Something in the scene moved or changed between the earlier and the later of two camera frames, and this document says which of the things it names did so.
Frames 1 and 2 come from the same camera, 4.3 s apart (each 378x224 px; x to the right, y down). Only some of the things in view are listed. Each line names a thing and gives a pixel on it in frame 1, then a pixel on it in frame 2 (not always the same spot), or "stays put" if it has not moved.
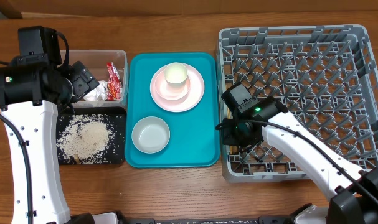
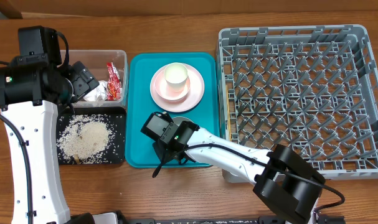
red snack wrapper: x=114 y=88 stays put
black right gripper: x=225 y=126 to x=159 y=153
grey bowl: x=151 y=134 to x=177 y=120
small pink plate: x=169 y=91 stays put
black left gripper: x=83 y=79 stays put
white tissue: x=99 y=94 stays put
